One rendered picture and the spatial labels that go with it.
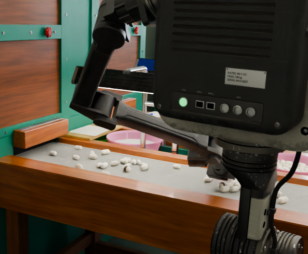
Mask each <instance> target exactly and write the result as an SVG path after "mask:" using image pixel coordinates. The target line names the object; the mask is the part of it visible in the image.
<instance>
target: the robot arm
mask: <svg viewBox="0 0 308 254"><path fill-rule="evenodd" d="M134 22H140V23H141V22H142V24H143V25H144V26H155V27H156V22H157V20H156V19H155V18H153V17H152V16H151V15H150V14H149V13H148V12H147V11H146V9H145V7H144V5H143V3H142V1H141V0H102V2H101V4H100V7H99V10H98V16H97V19H96V23H95V26H94V29H93V33H92V38H93V43H92V45H91V48H90V51H89V54H88V57H87V59H86V62H85V65H84V68H83V71H82V73H81V76H80V79H79V82H78V84H76V86H75V90H74V93H73V97H72V100H71V103H70V105H69V107H70V108H71V109H73V110H75V111H77V112H78V113H80V114H82V115H84V116H86V117H87V118H89V119H91V120H93V124H95V125H97V126H99V127H102V128H105V129H108V130H110V131H113V130H114V129H115V128H116V125H121V126H125V127H128V128H131V129H134V130H137V131H140V132H142V133H145V134H148V135H151V136H154V137H157V138H160V139H162V140H165V141H168V142H171V143H174V144H177V145H180V146H182V147H184V148H186V149H188V156H187V160H188V165H189V167H207V165H208V168H207V172H206V174H207V176H208V177H209V178H215V179H217V180H223V181H228V179H233V180H235V177H234V176H233V175H231V174H230V173H229V172H228V171H227V170H226V169H225V167H224V166H223V165H222V163H221V159H222V147H220V146H218V145H217V144H216V143H215V139H216V137H212V136H207V135H201V134H196V133H191V132H185V131H180V130H177V129H174V128H172V127H170V126H169V125H167V124H166V123H165V122H164V121H163V120H162V119H161V118H159V117H156V116H153V115H150V114H148V113H145V112H142V111H139V110H137V109H134V108H132V107H130V106H128V105H126V104H125V103H124V102H122V98H123V96H122V95H120V94H117V93H114V92H111V91H109V90H102V91H99V90H97V89H98V86H99V84H100V82H101V79H102V77H103V75H104V73H105V70H106V68H107V66H108V63H109V61H110V59H111V56H112V54H113V52H114V51H115V50H116V49H119V48H121V47H122V46H123V45H124V43H125V41H127V42H129V40H130V34H129V31H128V27H129V26H130V27H133V23H134ZM113 106H114V110H113ZM112 110H113V114H112ZM111 114H112V118H111ZM208 163H209V164H208Z"/></svg>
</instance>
